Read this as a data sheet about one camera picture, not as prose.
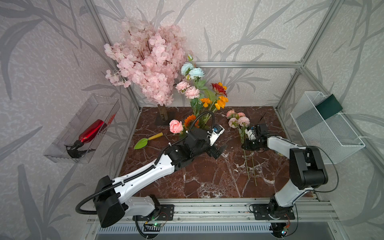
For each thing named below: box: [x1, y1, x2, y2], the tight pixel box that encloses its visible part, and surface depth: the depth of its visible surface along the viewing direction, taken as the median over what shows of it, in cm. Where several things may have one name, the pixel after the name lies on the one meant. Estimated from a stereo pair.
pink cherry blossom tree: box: [103, 18, 187, 121], surface depth 71 cm
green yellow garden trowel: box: [134, 132, 164, 150], surface depth 101 cm
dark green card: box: [315, 93, 343, 120], surface depth 72 cm
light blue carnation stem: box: [181, 54, 208, 91], surface depth 77 cm
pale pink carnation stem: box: [175, 81, 200, 99], surface depth 75 cm
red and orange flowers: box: [184, 82, 229, 129], surface depth 78 cm
